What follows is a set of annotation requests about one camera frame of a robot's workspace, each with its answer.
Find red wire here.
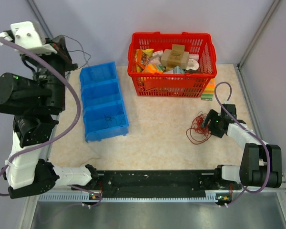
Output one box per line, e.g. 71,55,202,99
186,111,212,145

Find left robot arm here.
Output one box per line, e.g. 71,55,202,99
0,33,99,199

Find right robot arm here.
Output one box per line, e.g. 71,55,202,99
201,109,282,189

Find colourful sponge pack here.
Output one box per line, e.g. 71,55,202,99
201,79,216,101

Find teal sponge package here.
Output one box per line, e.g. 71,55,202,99
174,66,185,74

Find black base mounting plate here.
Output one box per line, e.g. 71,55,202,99
83,168,241,198

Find brown cardboard box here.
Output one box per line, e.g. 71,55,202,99
161,44,189,69

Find blue plastic compartment bin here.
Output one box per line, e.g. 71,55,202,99
80,62,129,142

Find red plastic shopping basket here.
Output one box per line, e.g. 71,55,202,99
127,32,217,98

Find orange sponge daddy box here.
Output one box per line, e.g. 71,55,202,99
142,63,164,73

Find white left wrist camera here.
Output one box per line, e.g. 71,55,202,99
0,21,57,55

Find grey aluminium frame rail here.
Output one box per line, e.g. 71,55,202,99
234,64,286,193

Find grey slotted cable duct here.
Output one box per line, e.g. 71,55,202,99
38,192,232,203

